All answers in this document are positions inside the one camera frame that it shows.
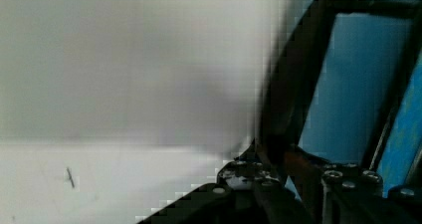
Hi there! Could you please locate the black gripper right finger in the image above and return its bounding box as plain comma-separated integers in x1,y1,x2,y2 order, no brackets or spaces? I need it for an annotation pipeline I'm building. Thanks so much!
283,146,421,224

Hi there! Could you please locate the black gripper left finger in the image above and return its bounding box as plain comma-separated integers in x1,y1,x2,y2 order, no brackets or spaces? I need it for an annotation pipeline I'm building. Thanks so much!
217,140,299,224

